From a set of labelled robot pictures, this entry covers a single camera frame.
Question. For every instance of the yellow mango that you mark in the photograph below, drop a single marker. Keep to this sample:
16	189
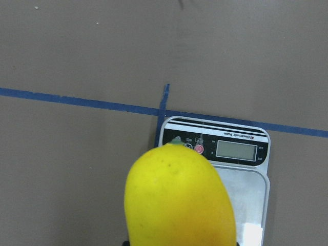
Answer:
174	196

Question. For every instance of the white electronic kitchen scale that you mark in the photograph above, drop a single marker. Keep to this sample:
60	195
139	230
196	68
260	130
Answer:
240	154

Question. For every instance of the short blue tape strip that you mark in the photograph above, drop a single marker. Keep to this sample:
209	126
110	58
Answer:
161	113

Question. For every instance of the long blue tape strip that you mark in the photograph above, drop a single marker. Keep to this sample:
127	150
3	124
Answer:
154	111

